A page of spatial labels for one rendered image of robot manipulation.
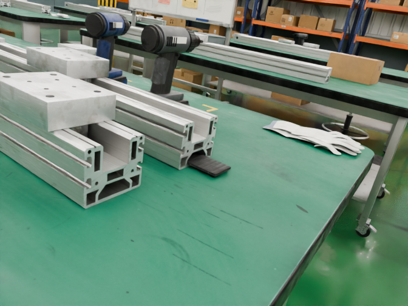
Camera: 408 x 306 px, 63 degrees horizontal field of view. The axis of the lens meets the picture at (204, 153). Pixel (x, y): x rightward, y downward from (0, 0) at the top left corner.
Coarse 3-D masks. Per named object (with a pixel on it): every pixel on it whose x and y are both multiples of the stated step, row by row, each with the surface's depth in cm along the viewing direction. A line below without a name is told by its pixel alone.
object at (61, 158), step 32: (0, 128) 52; (32, 128) 46; (96, 128) 50; (128, 128) 49; (32, 160) 49; (64, 160) 43; (96, 160) 43; (128, 160) 47; (64, 192) 45; (96, 192) 44
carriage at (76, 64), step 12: (36, 48) 77; (48, 48) 80; (60, 48) 83; (36, 60) 76; (48, 60) 73; (60, 60) 70; (72, 60) 70; (84, 60) 73; (96, 60) 75; (108, 60) 77; (60, 72) 71; (72, 72) 71; (84, 72) 74; (96, 72) 76; (108, 72) 79
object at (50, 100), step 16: (0, 80) 48; (16, 80) 49; (32, 80) 50; (48, 80) 52; (64, 80) 53; (0, 96) 49; (16, 96) 46; (32, 96) 44; (48, 96) 44; (64, 96) 45; (80, 96) 46; (96, 96) 48; (112, 96) 50; (16, 112) 47; (32, 112) 44; (48, 112) 42; (64, 112) 44; (80, 112) 46; (96, 112) 48; (112, 112) 51; (48, 128) 43; (64, 128) 45; (80, 128) 49
